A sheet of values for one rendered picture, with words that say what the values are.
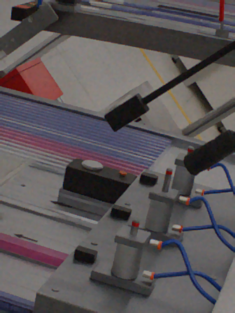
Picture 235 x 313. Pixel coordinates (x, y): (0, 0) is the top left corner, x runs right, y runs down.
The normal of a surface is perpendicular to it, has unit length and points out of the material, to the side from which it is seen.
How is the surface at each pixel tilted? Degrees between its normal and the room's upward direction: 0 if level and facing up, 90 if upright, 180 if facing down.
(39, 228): 43
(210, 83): 90
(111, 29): 90
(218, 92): 90
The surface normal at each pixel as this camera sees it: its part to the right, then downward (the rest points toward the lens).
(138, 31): -0.28, 0.27
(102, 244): 0.19, -0.92
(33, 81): 0.79, -0.49
